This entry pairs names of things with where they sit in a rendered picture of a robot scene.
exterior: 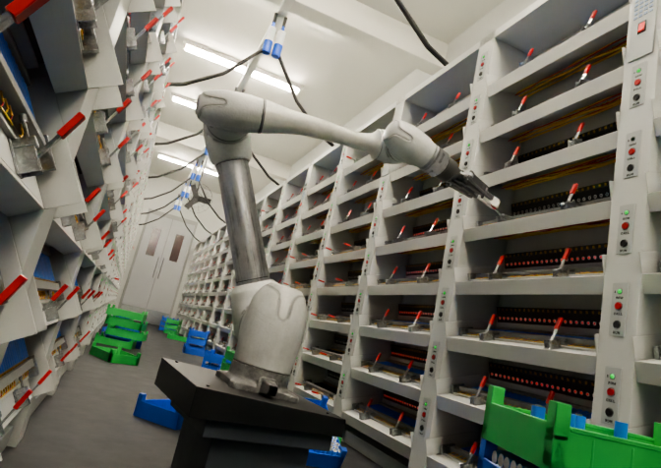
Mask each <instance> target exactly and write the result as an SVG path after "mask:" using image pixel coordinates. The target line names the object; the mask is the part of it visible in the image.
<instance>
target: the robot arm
mask: <svg viewBox="0 0 661 468"><path fill-rule="evenodd" d="M195 113H196V115H197V117H198V119H199V120H200V121H201V122H203V123H204V126H203V133H204V140H205V145H206V148H207V151H208V154H209V158H210V162H211V164H212V165H213V166H214V167H216V172H217V177H218V183H219V189H220V193H221V199H222V205H223V210H224V216H225V222H226V227H227V233H228V239H229V244H230V250H231V256H232V260H233V266H234V271H235V277H236V283H237V286H235V287H234V289H233V290H232V292H231V294H230V302H231V311H232V319H233V329H234V334H235V336H236V339H237V340H238V341H237V345H236V350H235V354H234V357H233V360H232V363H231V365H230V367H229V370H228V371H223V370H217V371H216V373H215V375H216V376H217V377H219V378H221V379H222V380H224V381H225V382H226V383H227V384H228V386H229V387H232V388H235V389H240V390H245V391H249V392H253V393H258V394H261V395H265V396H269V397H273V398H277V399H281V400H285V401H289V402H292V403H298V399H299V397H298V396H296V395H295V394H293V393H292V392H291V391H289V390H288V388H287V387H288V382H289V377H290V374H291V371H292V368H293V365H294V363H295V360H296V357H297V354H298V352H299V348H300V345H301V342H302V338H303V334H304V330H305V326H306V321H307V305H306V300H305V297H304V296H303V294H302V292H301V291H299V290H297V289H294V288H291V287H287V286H284V285H281V284H278V283H277V282H275V281H274V280H273V279H270V275H269V270H268V264H267V259H266V253H265V248H264V242H263V237H262V231H261V226H260V221H259V216H258V211H257V205H256V200H255V194H254V189H253V183H252V178H251V173H250V167H249V162H250V160H251V157H252V142H251V133H252V134H286V135H299V136H305V137H310V138H314V139H318V140H322V141H326V142H330V143H334V144H338V145H342V146H349V147H352V148H356V149H360V150H363V151H366V152H368V153H369V154H370V156H371V158H372V159H375V160H378V161H380V162H382V163H385V164H400V163H406V164H408V165H414V166H416V167H418V168H420V169H421V170H423V171H424V172H426V173H427V174H428V175H430V176H431V177H437V178H438V179H440V180H441V181H443V182H446V186H448V187H450V188H453V189H455V190H456V191H458V192H460V193H462V194H463V195H465V196H467V197H469V198H471V199H472V198H474V199H478V200H479V201H481V202H482V203H483V204H485V205H487V206H488V207H489V208H491V209H493V208H492V206H493V207H495V208H498V207H499V205H500V202H501V201H500V200H499V199H497V198H496V197H495V196H493V195H492V194H490V193H489V192H488V189H489V187H488V186H487V185H486V184H485V183H484V182H483V181H482V180H480V179H479V178H478V177H477V176H476V175H475V174H474V172H473V171H472V170H470V171H469V172H465V171H464V170H462V169H459V168H458V164H457V162H456V161H454V160H453V159H451V158H450V155H449V154H448V153H447V152H446V151H444V150H443V149H442V148H440V147H439V146H437V145H436V144H434V142H433V141H432V140H431V139H430V138H429V137H428V136H427V135H426V134H425V133H423V132H422V131H421V130H419V129H418V128H416V127H414V126H413V125H411V124H409V123H406V122H403V121H400V120H395V121H393V122H391V123H390V124H389V125H388V126H387V127H386V129H385V130H380V129H378V130H377V131H376V132H374V133H371V134H365V133H359V132H355V131H351V130H348V129H346V128H343V127H341V126H338V125H335V124H334V123H331V122H328V121H326V120H323V119H320V118H317V117H314V116H311V115H307V114H304V113H301V112H298V111H295V110H292V109H289V108H286V107H284V106H281V105H278V104H276V103H274V102H271V101H269V100H267V99H263V98H260V97H257V96H254V95H251V94H248V93H244V92H239V91H233V90H226V89H213V90H207V91H204V92H202V93H201V94H199V96H198V99H197V103H196V109H195Z"/></svg>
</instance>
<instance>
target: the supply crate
mask: <svg viewBox="0 0 661 468"><path fill-rule="evenodd" d="M505 391H506V389H505V388H503V387H499V386H495V385H490V384H489V387H488V395H487V401H486V407H485V414H484V422H483V429H482V436H481V438H483V439H485V440H487V441H489V442H491V443H493V444H495V445H497V446H499V447H501V448H503V449H505V450H507V451H509V452H511V453H513V454H514V455H516V456H518V457H520V458H522V459H524V460H526V461H528V462H530V463H532V464H534V465H536V466H538V467H540V468H661V423H657V422H654V431H653V438H650V437H646V436H641V435H637V434H632V433H628V439H622V438H617V437H614V429H610V428H605V427H601V426H596V425H592V424H587V423H585V430H582V429H578V428H573V427H571V409H572V406H571V405H570V404H567V403H563V402H558V401H554V400H549V407H548V414H545V420H543V419H540V418H537V417H534V416H531V415H530V414H531V411H530V410H526V409H521V408H517V407H512V406H508V405H504V399H505Z"/></svg>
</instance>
